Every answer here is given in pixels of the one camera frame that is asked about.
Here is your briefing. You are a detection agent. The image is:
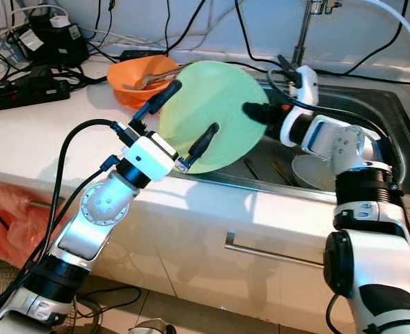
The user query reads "white flexible hose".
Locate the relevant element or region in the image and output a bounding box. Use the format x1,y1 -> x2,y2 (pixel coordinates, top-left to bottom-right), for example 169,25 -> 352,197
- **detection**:
344,0 -> 410,53

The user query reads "metal fork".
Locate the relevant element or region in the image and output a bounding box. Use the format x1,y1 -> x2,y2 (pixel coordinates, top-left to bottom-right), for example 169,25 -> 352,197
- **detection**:
125,70 -> 178,91

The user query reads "metal spoon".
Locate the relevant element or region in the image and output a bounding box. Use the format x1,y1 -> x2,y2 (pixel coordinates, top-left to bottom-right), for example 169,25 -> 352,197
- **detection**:
149,61 -> 188,79

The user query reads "orange plastic bag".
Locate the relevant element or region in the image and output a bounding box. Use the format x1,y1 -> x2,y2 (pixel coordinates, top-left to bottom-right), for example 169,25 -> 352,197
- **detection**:
0,184 -> 66,269

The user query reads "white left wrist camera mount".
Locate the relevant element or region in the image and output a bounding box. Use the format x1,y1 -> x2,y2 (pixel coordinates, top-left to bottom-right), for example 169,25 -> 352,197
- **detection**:
128,132 -> 191,187

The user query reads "green plate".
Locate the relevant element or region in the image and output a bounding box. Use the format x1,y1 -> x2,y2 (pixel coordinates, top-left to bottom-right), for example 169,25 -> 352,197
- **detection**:
158,61 -> 271,175

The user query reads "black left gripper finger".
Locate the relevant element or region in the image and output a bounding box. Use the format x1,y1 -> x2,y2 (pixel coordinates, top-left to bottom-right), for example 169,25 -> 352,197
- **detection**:
136,79 -> 183,134
187,122 -> 221,170

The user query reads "black power strip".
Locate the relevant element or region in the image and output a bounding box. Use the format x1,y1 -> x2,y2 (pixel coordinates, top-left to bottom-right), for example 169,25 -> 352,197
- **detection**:
0,66 -> 73,116

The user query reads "white kitchen cabinet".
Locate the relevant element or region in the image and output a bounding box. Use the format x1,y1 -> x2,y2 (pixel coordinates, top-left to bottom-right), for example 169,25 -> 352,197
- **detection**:
0,170 -> 410,328

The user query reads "black power adapter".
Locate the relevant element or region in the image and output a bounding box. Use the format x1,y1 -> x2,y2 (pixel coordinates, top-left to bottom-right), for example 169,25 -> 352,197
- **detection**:
120,49 -> 167,63

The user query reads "white bowl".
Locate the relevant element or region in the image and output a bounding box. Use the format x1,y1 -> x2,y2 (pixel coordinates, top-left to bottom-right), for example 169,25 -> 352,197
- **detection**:
292,153 -> 341,190

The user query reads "white plug adapter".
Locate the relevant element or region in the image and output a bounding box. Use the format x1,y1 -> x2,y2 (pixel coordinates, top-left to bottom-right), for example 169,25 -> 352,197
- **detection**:
50,15 -> 72,30

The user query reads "steel gooseneck faucet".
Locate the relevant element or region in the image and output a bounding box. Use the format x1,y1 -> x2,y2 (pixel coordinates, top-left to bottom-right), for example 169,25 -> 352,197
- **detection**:
276,0 -> 345,74

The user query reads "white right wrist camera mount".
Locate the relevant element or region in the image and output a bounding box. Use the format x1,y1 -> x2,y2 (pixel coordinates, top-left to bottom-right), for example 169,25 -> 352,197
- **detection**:
280,65 -> 320,143

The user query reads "gold chopstick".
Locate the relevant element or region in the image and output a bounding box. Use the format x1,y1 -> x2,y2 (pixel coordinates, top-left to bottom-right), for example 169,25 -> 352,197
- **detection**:
271,160 -> 289,183

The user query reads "stainless steel kitchen sink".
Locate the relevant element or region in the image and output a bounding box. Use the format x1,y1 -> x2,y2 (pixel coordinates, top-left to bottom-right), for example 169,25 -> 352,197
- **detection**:
191,73 -> 410,222

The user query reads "orange bowl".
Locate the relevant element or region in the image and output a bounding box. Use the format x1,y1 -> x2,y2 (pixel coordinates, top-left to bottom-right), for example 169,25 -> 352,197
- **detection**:
107,56 -> 181,102

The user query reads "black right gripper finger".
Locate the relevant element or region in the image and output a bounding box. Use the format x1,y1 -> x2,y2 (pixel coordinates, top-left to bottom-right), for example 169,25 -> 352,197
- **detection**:
242,102 -> 274,127

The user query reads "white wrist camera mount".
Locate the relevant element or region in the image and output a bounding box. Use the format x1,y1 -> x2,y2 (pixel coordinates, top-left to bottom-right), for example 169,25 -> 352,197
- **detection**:
128,132 -> 191,187
280,65 -> 320,143

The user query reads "black floor cable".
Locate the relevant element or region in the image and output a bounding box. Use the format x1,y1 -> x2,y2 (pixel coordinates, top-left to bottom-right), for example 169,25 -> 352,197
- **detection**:
76,285 -> 129,321

